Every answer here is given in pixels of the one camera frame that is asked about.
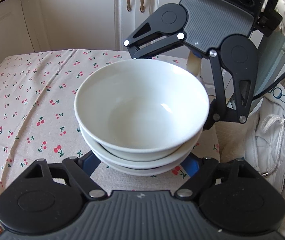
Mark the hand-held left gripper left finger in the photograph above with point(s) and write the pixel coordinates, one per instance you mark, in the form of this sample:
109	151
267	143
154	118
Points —
90	162

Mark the cherry print tablecloth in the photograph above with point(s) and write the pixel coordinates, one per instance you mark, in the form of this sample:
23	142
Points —
32	92

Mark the person's white jacket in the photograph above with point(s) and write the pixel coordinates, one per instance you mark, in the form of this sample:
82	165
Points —
270	142

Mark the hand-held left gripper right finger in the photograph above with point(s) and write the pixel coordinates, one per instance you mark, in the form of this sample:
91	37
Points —
191	166

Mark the white bowl with pink flowers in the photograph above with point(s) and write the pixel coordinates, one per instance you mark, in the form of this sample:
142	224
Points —
142	173
142	164
142	105

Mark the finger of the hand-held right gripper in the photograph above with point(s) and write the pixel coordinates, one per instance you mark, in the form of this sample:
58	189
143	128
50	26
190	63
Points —
220	92
152	45

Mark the person's right hand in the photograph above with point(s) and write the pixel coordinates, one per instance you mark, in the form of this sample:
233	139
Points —
193	65

